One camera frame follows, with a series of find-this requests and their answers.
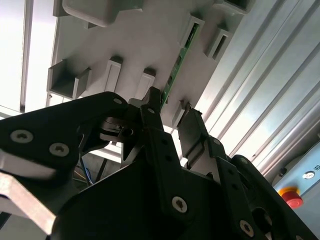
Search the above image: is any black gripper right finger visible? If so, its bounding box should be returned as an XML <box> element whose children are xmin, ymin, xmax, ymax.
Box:
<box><xmin>178</xmin><ymin>107</ymin><xmax>301</xmax><ymax>240</ymax></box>

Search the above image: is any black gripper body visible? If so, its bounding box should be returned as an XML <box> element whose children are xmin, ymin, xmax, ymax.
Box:
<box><xmin>49</xmin><ymin>159</ymin><xmax>241</xmax><ymax>240</ymax></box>

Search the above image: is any green RAM stick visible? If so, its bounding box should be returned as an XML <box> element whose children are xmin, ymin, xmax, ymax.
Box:
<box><xmin>159</xmin><ymin>22</ymin><xmax>201</xmax><ymax>110</ymax></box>

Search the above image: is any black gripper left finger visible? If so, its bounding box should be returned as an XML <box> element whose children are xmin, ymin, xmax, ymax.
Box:
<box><xmin>0</xmin><ymin>86</ymin><xmax>194</xmax><ymax>221</ymax></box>

